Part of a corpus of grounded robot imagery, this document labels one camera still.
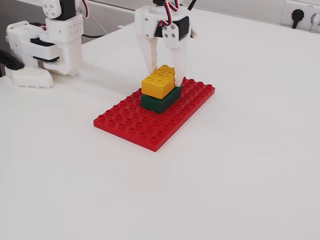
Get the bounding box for green lego brick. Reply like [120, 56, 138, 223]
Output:
[140, 86, 183, 115]

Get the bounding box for yellow lego brick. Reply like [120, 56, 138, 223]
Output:
[141, 64, 177, 100]

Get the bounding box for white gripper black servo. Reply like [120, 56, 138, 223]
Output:
[134, 5, 194, 87]

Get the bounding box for black power plug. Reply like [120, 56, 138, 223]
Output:
[291, 9, 305, 30]

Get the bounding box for white power plug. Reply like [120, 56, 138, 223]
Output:
[310, 12, 320, 33]

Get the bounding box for thin black cable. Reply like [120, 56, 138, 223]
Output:
[81, 33, 109, 39]

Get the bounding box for black table clamp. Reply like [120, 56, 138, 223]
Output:
[0, 49, 25, 71]

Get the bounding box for white wall socket panel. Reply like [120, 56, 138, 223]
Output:
[279, 0, 320, 30]

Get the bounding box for red white black servo wire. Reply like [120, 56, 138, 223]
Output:
[79, 0, 90, 20]
[156, 0, 181, 27]

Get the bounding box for red lego baseplate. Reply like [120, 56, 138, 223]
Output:
[93, 76, 216, 153]

